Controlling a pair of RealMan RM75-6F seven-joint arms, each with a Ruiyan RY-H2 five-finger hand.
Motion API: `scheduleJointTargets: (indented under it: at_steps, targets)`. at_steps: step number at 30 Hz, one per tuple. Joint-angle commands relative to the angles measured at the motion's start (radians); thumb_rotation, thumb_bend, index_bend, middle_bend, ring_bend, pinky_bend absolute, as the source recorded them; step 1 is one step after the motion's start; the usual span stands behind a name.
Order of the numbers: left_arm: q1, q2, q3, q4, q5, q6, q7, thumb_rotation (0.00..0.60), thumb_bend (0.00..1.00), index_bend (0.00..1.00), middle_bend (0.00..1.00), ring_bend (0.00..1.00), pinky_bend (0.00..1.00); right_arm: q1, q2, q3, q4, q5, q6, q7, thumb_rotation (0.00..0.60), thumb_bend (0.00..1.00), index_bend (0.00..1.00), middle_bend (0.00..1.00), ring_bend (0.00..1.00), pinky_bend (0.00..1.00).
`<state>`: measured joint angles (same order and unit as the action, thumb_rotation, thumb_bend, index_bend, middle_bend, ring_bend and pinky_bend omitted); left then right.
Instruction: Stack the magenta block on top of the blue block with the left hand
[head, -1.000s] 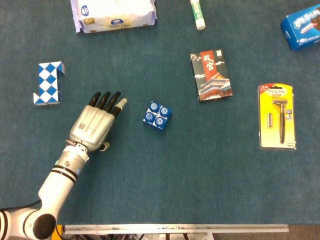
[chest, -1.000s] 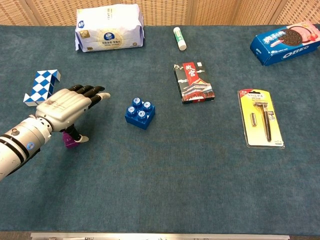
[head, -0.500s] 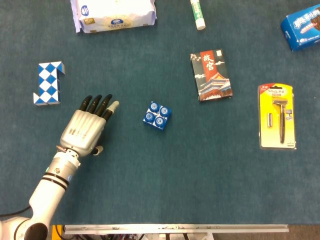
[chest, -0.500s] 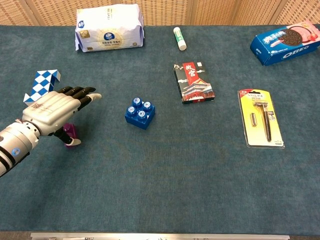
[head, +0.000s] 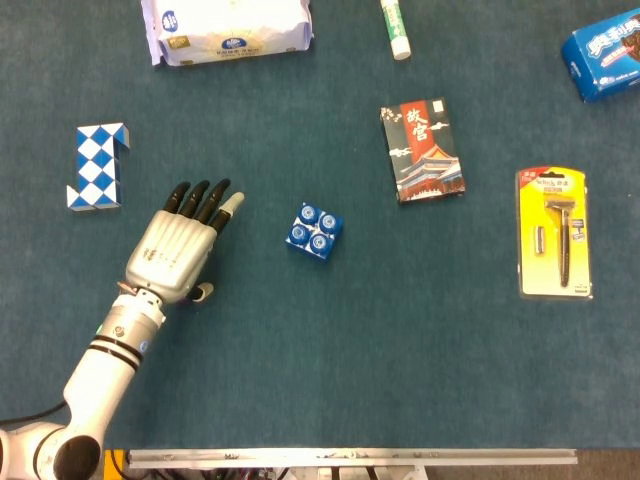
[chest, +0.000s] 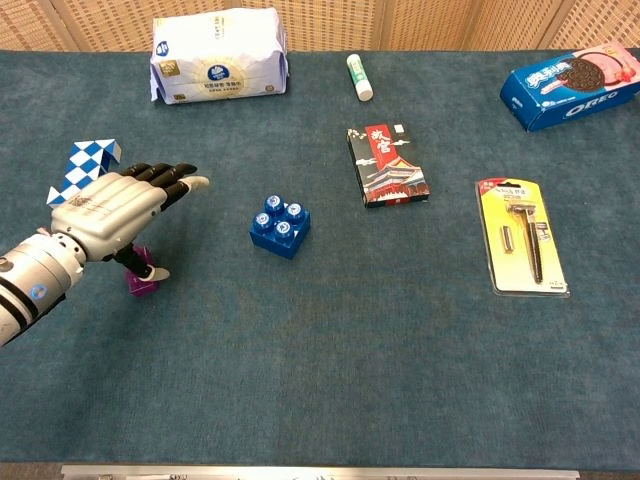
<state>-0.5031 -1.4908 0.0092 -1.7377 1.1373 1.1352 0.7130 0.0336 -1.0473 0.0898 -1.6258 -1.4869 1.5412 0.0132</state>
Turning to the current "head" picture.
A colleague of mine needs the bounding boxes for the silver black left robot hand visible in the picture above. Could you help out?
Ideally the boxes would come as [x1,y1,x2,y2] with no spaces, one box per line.
[123,178,246,305]

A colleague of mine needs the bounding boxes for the blue toy brick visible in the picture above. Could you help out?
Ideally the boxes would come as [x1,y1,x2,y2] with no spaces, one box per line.
[284,201,345,262]

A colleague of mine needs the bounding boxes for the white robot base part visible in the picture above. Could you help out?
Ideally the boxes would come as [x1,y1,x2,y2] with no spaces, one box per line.
[289,466,427,480]

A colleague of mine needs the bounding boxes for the blue white snake puzzle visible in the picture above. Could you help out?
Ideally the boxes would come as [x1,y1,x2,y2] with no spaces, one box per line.
[66,122,132,212]

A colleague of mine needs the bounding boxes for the teal felt table cloth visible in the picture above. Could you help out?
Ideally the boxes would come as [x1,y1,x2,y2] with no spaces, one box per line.
[0,0,640,451]

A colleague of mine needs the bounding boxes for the white tissue pack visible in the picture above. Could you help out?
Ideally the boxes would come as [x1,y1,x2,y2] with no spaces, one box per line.
[140,0,315,68]

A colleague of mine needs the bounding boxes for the dark palace print card box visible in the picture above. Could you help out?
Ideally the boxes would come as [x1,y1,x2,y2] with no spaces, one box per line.
[380,97,467,205]

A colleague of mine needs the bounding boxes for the white green glue stick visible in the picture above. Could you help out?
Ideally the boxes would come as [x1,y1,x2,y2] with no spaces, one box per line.
[379,0,412,61]

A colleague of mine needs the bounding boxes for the yellow razor blister pack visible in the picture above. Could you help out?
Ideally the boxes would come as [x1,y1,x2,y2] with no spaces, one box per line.
[514,167,595,301]

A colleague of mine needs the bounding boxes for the blue Oreo cookie box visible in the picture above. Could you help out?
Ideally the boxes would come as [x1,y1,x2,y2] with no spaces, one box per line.
[559,7,640,105]

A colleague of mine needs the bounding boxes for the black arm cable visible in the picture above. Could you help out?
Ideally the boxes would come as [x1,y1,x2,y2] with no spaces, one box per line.
[0,401,69,427]

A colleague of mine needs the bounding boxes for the yellow frame bracket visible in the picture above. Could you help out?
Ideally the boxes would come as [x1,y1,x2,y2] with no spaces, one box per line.
[102,448,126,480]

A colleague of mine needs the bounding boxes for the aluminium rail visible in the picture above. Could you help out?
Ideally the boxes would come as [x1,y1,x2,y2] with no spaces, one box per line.
[125,448,579,470]

